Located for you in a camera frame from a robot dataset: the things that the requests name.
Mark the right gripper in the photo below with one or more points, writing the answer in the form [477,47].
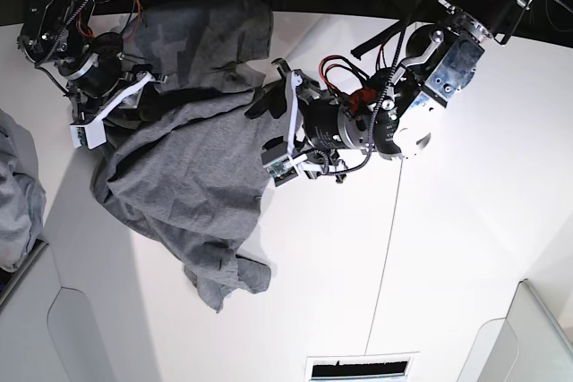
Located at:
[94,79]

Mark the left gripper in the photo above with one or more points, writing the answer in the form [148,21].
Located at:
[319,122]

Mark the grey t-shirt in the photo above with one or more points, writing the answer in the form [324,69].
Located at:
[193,180]

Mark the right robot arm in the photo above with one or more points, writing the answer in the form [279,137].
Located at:
[58,31]

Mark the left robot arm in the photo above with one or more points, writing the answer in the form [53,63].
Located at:
[385,98]

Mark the grey clothes pile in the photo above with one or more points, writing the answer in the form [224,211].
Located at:
[23,199]

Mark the white bin left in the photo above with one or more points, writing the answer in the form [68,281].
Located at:
[49,332]

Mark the white bin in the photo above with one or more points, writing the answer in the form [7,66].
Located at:
[49,332]
[528,344]

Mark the white bin right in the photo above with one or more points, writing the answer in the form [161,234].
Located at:
[528,344]

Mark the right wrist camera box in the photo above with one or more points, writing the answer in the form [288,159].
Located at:
[90,134]

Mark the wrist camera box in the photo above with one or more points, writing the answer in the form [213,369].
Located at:
[90,134]
[277,161]

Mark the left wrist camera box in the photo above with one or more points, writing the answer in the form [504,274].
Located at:
[277,161]

